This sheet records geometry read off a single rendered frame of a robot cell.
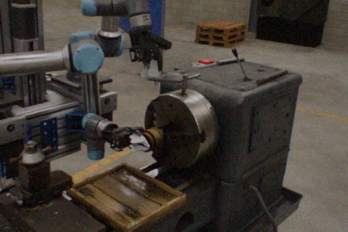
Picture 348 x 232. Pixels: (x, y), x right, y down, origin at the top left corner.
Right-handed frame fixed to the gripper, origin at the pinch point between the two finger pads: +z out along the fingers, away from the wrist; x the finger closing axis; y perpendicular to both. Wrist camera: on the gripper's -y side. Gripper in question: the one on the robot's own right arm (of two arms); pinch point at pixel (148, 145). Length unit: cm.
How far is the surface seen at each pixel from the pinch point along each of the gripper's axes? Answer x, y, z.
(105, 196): -19.3, 14.9, -7.3
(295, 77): 17, -81, 17
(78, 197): -18.4, 23.2, -12.4
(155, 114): 7.9, -10.7, -7.2
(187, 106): 13.5, -15.9, 4.5
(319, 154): -108, -275, -34
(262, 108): 8, -52, 17
